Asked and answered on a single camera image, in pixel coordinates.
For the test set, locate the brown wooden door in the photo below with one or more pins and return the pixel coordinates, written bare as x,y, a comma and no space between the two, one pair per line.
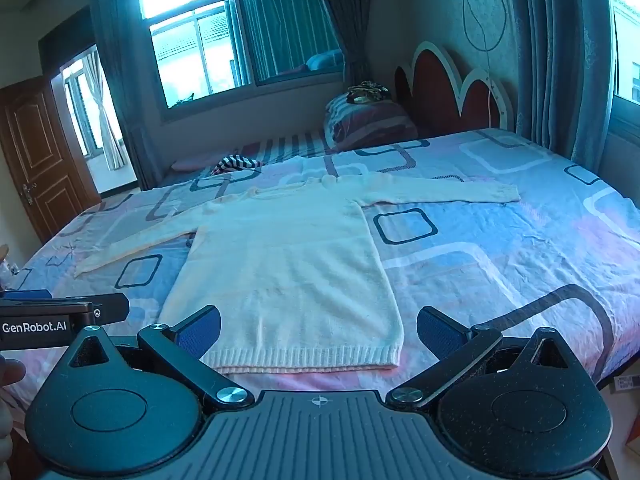
45,160

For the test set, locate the white sheer curtain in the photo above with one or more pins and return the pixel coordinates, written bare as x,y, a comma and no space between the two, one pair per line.
105,115

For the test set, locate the person's left hand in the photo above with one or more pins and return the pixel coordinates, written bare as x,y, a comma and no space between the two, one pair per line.
10,372

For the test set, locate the blue bundle on sill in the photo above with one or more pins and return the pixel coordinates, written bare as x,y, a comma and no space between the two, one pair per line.
324,61

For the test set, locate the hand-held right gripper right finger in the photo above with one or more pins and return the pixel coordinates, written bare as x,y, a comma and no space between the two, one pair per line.
439,332

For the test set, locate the striped bed sheet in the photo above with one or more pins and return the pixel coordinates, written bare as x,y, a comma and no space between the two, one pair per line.
295,147

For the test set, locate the patterned bed quilt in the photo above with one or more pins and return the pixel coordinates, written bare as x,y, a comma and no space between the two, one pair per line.
500,240

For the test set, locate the dark grey curtain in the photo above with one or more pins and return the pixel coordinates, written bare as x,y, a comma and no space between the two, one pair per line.
117,85
345,15

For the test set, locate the black white red striped garment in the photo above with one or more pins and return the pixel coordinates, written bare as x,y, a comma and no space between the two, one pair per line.
237,164

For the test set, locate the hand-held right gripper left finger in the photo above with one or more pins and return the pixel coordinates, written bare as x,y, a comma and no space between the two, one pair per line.
200,332

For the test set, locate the blue patterned curtain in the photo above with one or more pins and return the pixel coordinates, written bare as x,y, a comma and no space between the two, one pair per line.
560,60

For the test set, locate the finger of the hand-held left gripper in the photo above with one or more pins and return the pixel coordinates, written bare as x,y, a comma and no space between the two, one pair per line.
27,295
112,307

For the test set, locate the cream knitted sweater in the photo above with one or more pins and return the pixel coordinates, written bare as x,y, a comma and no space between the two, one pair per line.
285,270

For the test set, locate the side window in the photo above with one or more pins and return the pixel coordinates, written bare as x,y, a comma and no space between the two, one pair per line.
627,35

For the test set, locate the red scalloped headboard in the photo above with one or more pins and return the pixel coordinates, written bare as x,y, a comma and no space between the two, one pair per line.
440,95

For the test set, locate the striped pillow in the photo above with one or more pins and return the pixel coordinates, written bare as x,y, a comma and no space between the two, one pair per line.
370,122

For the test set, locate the patterned folded cloth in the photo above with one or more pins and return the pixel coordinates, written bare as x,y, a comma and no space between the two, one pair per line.
368,92

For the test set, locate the large sliding window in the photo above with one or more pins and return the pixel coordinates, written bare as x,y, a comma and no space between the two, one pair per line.
225,40

